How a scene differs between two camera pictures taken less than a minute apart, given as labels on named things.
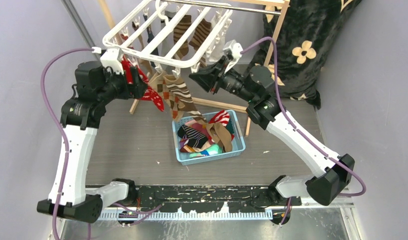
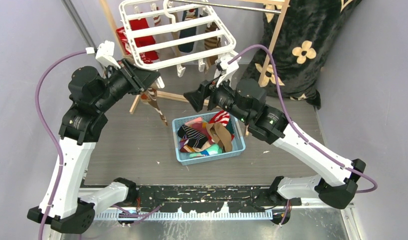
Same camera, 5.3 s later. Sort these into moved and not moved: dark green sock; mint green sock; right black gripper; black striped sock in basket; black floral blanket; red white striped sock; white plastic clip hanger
Moved: white plastic clip hanger; right black gripper
Not moved: red white striped sock; black floral blanket; dark green sock; mint green sock; black striped sock in basket
